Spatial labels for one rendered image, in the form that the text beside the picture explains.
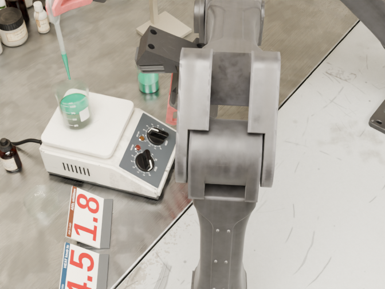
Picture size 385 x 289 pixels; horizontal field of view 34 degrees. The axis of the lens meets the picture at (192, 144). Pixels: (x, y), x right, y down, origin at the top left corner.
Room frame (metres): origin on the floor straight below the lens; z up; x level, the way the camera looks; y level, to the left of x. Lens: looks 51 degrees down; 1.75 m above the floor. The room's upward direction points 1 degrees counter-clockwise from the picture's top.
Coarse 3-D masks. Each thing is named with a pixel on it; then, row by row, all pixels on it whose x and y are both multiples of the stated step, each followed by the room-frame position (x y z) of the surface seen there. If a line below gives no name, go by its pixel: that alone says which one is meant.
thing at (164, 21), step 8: (152, 0) 0.98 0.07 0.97; (152, 8) 0.98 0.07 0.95; (152, 16) 0.98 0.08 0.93; (160, 16) 1.01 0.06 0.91; (168, 16) 1.01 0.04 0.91; (144, 24) 0.99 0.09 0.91; (152, 24) 0.98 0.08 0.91; (160, 24) 0.98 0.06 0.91; (168, 24) 0.98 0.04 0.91; (176, 24) 0.98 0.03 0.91; (144, 32) 0.96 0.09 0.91; (168, 32) 0.96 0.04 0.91; (176, 32) 0.96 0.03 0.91; (184, 32) 0.96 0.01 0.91
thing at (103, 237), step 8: (104, 200) 0.56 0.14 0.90; (112, 200) 0.56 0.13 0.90; (104, 208) 0.55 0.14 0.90; (112, 208) 0.55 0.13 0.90; (104, 216) 0.53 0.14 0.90; (104, 224) 0.52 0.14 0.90; (104, 232) 0.50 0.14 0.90; (80, 240) 0.48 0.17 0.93; (104, 240) 0.49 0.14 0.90; (88, 248) 0.48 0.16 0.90; (96, 248) 0.48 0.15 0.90; (104, 248) 0.48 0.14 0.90
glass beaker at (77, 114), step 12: (60, 84) 0.68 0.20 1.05; (72, 84) 0.68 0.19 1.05; (84, 84) 0.68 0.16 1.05; (60, 96) 0.67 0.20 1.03; (84, 96) 0.65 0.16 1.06; (60, 108) 0.64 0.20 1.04; (72, 108) 0.64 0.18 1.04; (84, 108) 0.64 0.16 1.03; (72, 120) 0.64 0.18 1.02; (84, 120) 0.64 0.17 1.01
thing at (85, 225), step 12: (84, 192) 0.56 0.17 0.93; (84, 204) 0.54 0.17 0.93; (96, 204) 0.55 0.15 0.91; (84, 216) 0.52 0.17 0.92; (96, 216) 0.53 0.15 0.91; (72, 228) 0.49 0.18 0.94; (84, 228) 0.50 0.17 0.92; (96, 228) 0.51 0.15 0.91; (84, 240) 0.48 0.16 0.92; (96, 240) 0.49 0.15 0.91
